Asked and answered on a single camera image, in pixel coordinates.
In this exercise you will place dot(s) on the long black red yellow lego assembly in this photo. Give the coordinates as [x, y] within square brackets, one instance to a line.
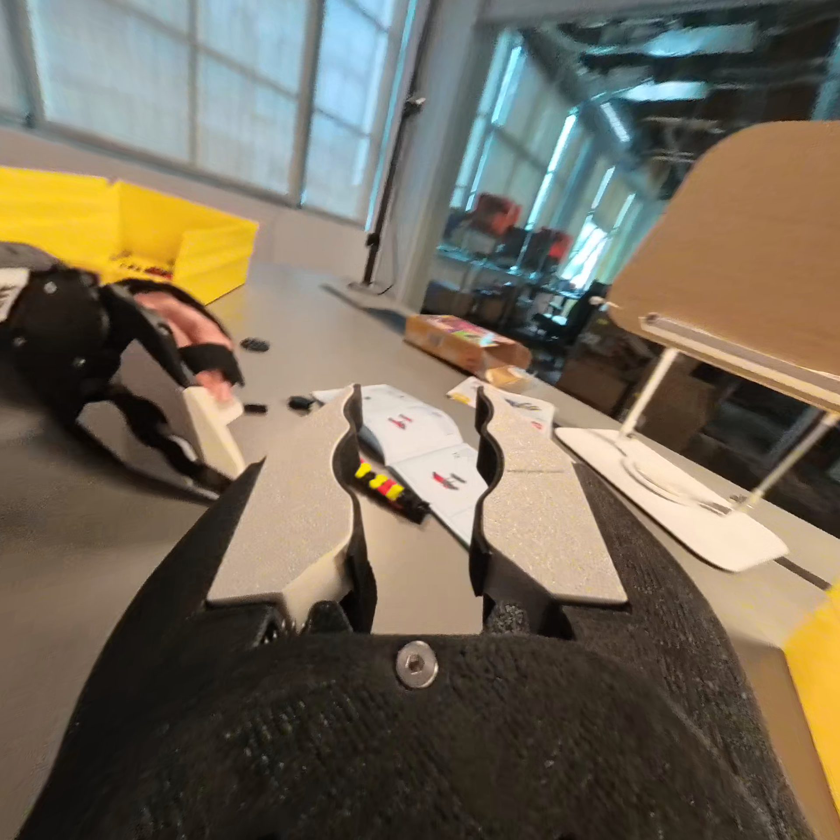
[387, 489]

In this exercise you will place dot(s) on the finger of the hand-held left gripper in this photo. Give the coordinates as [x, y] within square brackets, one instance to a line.
[213, 433]
[141, 456]

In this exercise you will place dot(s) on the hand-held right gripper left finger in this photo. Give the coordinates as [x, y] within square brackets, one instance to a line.
[289, 518]

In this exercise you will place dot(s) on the yellow cardboard lego box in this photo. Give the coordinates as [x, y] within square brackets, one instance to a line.
[459, 341]

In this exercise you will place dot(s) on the yellow plastic bin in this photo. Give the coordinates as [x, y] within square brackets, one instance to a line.
[817, 689]

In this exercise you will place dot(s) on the person's left hand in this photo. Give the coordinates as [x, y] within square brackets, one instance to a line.
[190, 325]

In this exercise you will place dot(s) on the open instruction booklet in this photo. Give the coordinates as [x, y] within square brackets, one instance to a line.
[426, 446]

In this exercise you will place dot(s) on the large white-framed window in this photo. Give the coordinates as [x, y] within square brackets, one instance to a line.
[164, 79]

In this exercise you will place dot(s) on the black office chair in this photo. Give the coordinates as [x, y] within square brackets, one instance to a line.
[571, 315]

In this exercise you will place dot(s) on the closed booklet with colourful cover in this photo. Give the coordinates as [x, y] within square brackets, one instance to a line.
[518, 403]

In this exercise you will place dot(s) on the red black tool case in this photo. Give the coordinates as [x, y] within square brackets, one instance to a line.
[495, 213]

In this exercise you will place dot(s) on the small black object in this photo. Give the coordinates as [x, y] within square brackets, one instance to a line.
[300, 403]

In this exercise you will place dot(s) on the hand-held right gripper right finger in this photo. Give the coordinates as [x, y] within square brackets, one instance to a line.
[551, 525]

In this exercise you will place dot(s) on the small black lego piece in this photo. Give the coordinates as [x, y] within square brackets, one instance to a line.
[256, 408]
[254, 344]

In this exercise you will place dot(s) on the pile of lego pieces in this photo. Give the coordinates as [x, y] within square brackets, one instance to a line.
[141, 268]

